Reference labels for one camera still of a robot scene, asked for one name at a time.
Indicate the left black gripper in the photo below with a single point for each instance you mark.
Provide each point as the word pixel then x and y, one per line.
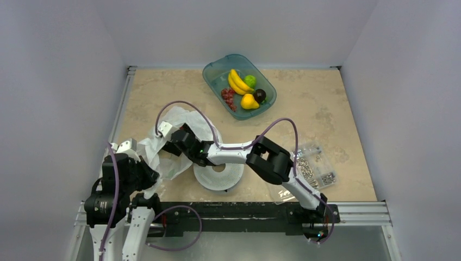
pixel 150 175

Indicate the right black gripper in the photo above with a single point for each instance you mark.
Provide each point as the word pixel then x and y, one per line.
pixel 176 140

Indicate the white plastic bag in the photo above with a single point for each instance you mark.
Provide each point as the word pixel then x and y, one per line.
pixel 165 157

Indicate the red fake grape bunch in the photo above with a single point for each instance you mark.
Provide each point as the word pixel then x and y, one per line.
pixel 228 95

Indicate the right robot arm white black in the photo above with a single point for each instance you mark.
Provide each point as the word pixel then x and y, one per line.
pixel 269 161

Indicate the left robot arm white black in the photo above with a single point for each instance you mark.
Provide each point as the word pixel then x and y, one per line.
pixel 120 209

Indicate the yellow fake pear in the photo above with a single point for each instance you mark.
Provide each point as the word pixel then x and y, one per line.
pixel 248 102

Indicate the yellow fake banana bunch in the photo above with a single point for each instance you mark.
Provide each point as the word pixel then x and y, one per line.
pixel 237 84

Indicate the dark purple fake plum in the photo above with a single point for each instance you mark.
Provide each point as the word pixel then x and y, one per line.
pixel 259 95

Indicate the green fake lime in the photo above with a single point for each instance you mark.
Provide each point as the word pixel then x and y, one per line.
pixel 251 81

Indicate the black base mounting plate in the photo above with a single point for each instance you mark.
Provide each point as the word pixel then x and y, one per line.
pixel 248 217

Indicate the teal plastic tray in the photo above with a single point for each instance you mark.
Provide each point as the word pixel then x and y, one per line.
pixel 216 73

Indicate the clear plastic screw box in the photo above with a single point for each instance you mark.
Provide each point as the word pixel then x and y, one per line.
pixel 313 165

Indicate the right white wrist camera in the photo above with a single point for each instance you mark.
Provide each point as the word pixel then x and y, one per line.
pixel 165 130

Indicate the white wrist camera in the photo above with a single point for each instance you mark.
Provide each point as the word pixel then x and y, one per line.
pixel 165 130
pixel 127 147

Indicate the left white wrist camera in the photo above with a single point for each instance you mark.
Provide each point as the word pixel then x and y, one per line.
pixel 127 147

